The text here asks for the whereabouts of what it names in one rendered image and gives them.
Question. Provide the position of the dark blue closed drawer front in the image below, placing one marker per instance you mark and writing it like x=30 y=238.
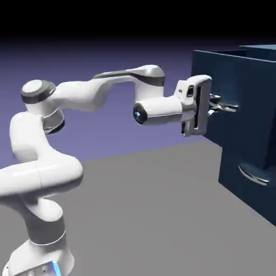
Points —
x=232 y=172

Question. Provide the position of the dark blue pulled drawer front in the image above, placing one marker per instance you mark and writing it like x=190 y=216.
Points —
x=243 y=133

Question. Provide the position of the dark blue cabinet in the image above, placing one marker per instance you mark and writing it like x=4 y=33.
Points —
x=258 y=194

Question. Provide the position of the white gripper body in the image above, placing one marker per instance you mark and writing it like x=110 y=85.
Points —
x=202 y=86

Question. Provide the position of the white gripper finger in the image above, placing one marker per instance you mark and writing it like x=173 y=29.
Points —
x=214 y=96
x=211 y=112

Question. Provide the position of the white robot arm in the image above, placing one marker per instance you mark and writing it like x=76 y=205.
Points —
x=64 y=94

